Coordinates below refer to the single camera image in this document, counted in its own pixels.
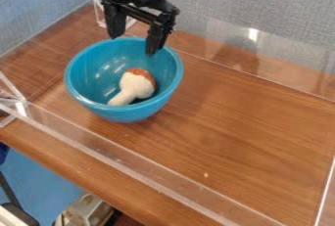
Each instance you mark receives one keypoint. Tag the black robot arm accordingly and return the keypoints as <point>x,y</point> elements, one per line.
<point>157,13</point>

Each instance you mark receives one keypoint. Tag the clear acrylic front barrier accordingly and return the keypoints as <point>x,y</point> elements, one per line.
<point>153,193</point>

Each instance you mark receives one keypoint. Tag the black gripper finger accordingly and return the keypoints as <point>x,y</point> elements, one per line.
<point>115,21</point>
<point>155,38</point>

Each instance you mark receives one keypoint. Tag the clear acrylic left bracket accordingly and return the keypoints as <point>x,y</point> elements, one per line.
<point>11,99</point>

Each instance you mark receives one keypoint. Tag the white power strip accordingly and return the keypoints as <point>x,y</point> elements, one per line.
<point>87,211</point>

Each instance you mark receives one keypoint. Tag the clear acrylic back barrier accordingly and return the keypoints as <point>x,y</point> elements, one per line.
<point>289,62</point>

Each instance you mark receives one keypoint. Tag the clear acrylic barrier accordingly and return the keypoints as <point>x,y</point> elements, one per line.
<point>153,193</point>
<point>289,62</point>

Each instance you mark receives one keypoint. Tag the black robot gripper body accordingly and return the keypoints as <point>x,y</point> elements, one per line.
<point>149,11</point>

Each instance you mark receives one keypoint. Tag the blue plastic bowl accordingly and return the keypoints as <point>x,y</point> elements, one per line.
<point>118,82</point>

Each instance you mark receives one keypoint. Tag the clear acrylic corner bracket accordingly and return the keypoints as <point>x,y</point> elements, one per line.
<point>99,16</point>

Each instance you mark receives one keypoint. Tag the white toy mushroom brown cap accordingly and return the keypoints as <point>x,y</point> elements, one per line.
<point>137,85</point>

